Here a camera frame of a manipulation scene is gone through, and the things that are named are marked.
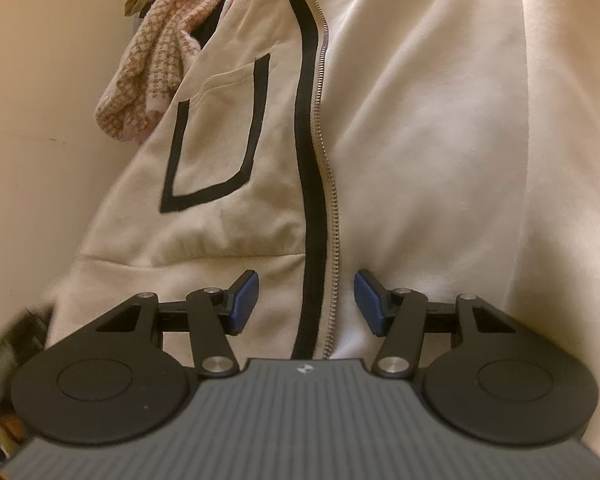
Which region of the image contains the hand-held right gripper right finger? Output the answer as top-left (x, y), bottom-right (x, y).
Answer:
top-left (354, 269), bottom-right (523, 380)

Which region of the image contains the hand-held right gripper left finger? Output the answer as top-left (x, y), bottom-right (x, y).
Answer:
top-left (87, 270), bottom-right (259, 379)

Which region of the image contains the cream zip jacket black trim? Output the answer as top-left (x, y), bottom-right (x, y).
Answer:
top-left (45, 0), bottom-right (600, 461)

